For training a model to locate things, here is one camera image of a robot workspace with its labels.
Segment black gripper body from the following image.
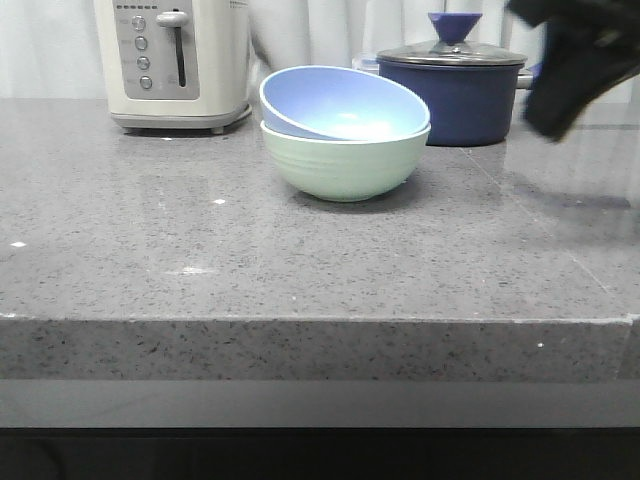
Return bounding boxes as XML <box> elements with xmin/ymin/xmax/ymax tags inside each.
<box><xmin>506</xmin><ymin>1</ymin><xmax>639</xmax><ymax>142</ymax></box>

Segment light blue bowl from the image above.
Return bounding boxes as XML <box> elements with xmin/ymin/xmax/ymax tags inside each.
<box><xmin>259</xmin><ymin>65</ymin><xmax>430</xmax><ymax>141</ymax></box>

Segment light green bowl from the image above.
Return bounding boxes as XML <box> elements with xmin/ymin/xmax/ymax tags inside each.
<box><xmin>260</xmin><ymin>122</ymin><xmax>431</xmax><ymax>203</ymax></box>

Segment dark blue saucepan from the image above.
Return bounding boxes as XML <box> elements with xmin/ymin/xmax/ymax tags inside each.
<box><xmin>378</xmin><ymin>59</ymin><xmax>536</xmax><ymax>147</ymax></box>

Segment glass lid blue knob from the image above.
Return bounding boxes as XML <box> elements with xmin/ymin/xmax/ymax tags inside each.
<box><xmin>377</xmin><ymin>12</ymin><xmax>527</xmax><ymax>67</ymax></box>

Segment clear plastic container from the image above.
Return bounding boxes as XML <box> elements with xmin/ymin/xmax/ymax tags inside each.
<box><xmin>352</xmin><ymin>52</ymin><xmax>379</xmax><ymax>75</ymax></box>

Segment cream toaster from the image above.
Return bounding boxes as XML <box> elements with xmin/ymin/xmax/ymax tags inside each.
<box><xmin>93</xmin><ymin>0</ymin><xmax>252</xmax><ymax>133</ymax></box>

